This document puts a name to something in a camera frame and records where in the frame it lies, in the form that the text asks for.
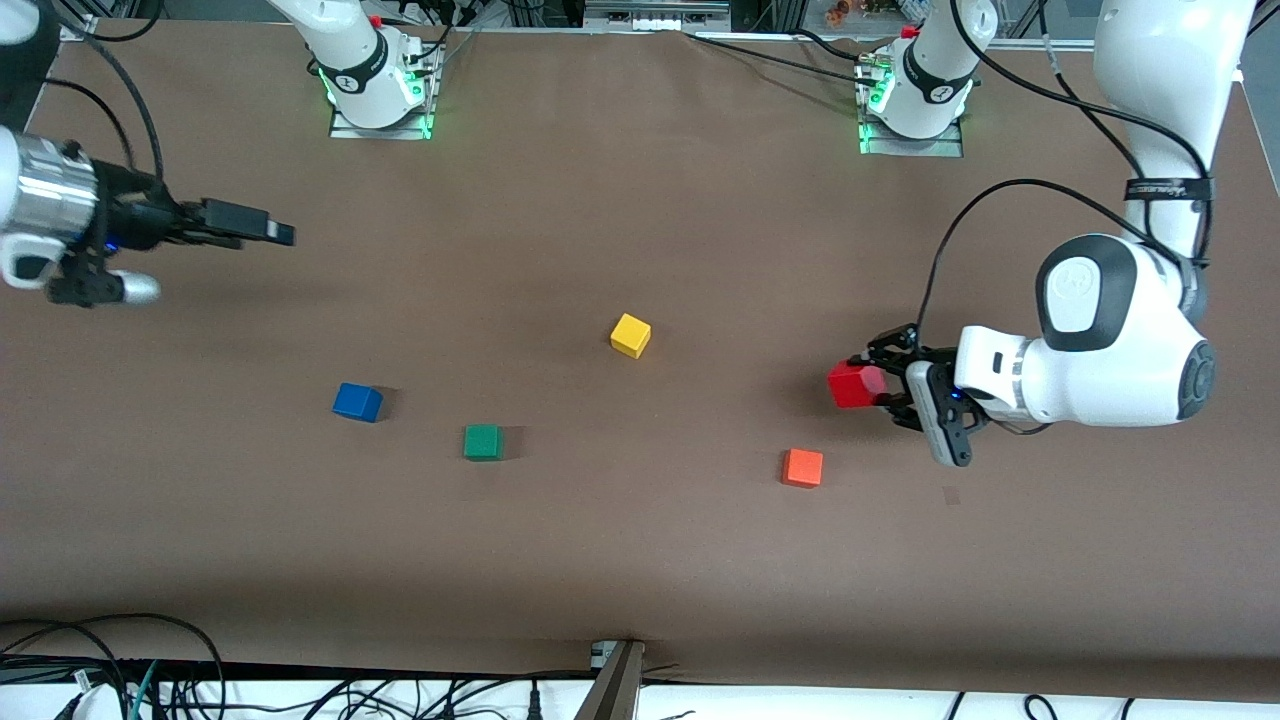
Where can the red cube block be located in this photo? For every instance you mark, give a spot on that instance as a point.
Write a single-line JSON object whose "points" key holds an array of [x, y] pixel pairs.
{"points": [[852, 385]]}

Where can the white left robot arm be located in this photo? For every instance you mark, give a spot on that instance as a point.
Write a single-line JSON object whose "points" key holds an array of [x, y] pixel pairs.
{"points": [[1120, 350]]}

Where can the white power strip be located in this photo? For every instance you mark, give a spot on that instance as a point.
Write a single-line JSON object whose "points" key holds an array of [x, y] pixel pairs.
{"points": [[655, 20]]}

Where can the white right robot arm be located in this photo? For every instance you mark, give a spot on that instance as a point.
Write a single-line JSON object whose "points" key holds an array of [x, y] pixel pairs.
{"points": [[350, 60]]}

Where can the small orange figurine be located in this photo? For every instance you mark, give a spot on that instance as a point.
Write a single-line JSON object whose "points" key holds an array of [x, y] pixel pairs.
{"points": [[838, 12]]}

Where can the blue cube block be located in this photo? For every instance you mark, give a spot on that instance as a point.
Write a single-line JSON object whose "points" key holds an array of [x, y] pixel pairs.
{"points": [[356, 402]]}

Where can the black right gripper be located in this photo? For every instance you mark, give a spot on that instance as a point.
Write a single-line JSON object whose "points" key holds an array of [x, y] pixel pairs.
{"points": [[135, 218]]}

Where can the aluminium frame rail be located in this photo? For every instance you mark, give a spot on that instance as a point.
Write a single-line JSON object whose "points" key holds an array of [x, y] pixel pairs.
{"points": [[1040, 43]]}

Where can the metal bracket post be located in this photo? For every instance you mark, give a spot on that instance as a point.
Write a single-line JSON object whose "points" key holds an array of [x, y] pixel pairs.
{"points": [[615, 690]]}

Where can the orange cube block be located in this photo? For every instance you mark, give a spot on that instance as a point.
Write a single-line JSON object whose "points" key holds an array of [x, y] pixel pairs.
{"points": [[802, 468]]}

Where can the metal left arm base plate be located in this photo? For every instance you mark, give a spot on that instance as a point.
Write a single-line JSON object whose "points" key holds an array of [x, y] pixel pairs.
{"points": [[920, 148]]}

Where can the aluminium corner bracket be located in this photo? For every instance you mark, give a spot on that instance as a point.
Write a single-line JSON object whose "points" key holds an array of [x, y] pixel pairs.
{"points": [[72, 32]]}

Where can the green cube block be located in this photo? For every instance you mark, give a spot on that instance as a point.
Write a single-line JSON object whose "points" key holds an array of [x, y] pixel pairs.
{"points": [[483, 441]]}

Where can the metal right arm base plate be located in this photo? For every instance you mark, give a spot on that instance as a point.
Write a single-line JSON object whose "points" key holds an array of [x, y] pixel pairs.
{"points": [[345, 131]]}

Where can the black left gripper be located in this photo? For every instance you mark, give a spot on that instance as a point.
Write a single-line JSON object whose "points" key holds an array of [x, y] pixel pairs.
{"points": [[893, 356]]}

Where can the yellow cube block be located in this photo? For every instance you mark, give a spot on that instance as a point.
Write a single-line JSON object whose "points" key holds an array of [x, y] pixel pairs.
{"points": [[630, 335]]}

